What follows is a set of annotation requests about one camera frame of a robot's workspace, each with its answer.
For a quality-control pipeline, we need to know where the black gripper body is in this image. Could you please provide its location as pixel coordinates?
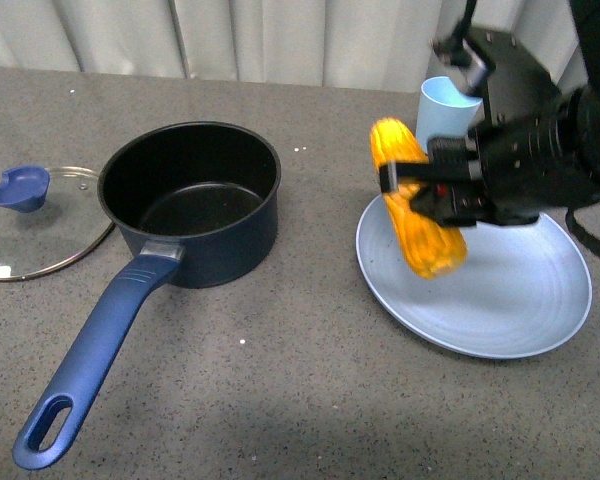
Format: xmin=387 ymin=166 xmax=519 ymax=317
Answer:
xmin=427 ymin=94 xmax=588 ymax=225

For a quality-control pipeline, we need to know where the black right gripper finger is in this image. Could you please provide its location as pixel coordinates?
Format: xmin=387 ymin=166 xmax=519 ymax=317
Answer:
xmin=410 ymin=183 xmax=495 ymax=228

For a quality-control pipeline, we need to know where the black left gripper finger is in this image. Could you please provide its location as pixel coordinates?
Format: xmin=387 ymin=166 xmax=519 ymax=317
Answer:
xmin=378 ymin=161 xmax=475 ymax=193

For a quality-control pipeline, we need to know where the yellow corn cob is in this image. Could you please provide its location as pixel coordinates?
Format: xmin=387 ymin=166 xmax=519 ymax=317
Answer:
xmin=369 ymin=117 xmax=467 ymax=280

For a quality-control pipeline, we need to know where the glass lid with blue knob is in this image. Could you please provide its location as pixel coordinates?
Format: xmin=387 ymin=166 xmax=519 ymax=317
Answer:
xmin=0 ymin=165 xmax=114 ymax=282

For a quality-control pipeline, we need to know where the light blue plastic cup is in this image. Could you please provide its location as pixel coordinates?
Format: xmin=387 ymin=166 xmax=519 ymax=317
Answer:
xmin=416 ymin=76 xmax=482 ymax=153

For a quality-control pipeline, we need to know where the light blue plate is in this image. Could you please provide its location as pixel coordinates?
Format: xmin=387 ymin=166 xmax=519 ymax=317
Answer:
xmin=356 ymin=197 xmax=592 ymax=360

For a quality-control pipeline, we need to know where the white curtain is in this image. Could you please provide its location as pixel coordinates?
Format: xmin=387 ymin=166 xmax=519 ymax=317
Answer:
xmin=0 ymin=0 xmax=589 ymax=94

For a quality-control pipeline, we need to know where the dark blue saucepan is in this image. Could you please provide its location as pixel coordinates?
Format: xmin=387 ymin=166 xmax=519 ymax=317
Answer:
xmin=12 ymin=121 xmax=281 ymax=471

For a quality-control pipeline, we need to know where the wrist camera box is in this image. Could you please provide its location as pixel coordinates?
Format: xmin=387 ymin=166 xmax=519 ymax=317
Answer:
xmin=432 ymin=26 xmax=561 ymax=126

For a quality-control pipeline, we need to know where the black cable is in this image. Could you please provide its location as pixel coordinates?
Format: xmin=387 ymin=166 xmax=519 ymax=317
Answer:
xmin=564 ymin=204 xmax=600 ymax=266

